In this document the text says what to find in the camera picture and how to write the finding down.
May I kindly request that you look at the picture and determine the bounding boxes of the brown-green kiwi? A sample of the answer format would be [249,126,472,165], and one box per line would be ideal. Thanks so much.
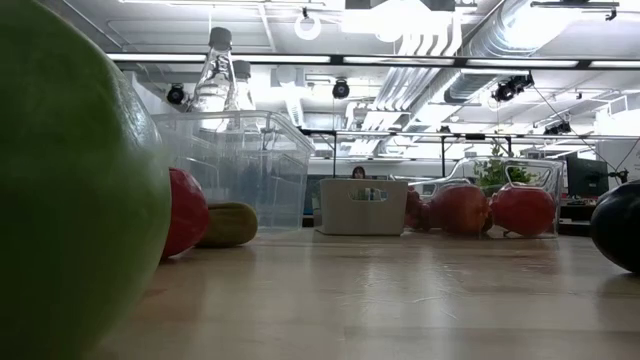
[195,201,260,249]

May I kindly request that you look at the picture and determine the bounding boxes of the clear plastic water bottle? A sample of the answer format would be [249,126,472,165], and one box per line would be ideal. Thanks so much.
[227,59,260,151]
[185,26,236,149]

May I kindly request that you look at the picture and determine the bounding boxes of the bright red fruit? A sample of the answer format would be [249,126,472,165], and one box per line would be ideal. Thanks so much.
[160,167,211,260]

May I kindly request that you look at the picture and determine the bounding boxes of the green apple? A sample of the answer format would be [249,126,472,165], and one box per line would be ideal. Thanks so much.
[0,0,174,360]

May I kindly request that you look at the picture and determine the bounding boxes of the black round fruit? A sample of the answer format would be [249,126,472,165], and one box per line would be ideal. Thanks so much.
[589,178,640,275]

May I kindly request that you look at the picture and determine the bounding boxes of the large clear plastic bin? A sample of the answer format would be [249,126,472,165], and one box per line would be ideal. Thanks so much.
[149,109,316,232]

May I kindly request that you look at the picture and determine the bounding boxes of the small grey plastic bin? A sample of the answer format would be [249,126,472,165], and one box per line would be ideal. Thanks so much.
[313,177,410,237]

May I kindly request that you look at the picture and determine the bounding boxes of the overhead light bar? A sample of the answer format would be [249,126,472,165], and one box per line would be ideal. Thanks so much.
[104,51,640,71]

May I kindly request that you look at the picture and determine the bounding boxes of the round white ceiling lamp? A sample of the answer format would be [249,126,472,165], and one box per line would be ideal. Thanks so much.
[293,7,324,42]

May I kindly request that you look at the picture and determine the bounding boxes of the small green potted plant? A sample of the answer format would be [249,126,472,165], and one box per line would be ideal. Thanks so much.
[472,144,532,189]

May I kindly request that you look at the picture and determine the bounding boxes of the black ceiling spotlight cluster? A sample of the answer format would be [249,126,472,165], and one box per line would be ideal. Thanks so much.
[490,71,536,104]
[542,119,574,136]

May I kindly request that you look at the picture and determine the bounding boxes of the clear plastic fruit tray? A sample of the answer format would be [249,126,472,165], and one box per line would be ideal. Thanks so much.
[389,155,566,240]

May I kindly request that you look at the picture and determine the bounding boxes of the black computer monitor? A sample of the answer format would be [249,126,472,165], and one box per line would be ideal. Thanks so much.
[566,155,630,199]

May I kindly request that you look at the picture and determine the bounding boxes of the silver spiral ventilation duct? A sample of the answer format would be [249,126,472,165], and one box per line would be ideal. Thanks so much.
[442,0,566,104]

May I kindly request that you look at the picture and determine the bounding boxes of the black ceiling track rail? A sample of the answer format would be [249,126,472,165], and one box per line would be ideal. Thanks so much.
[529,0,621,22]

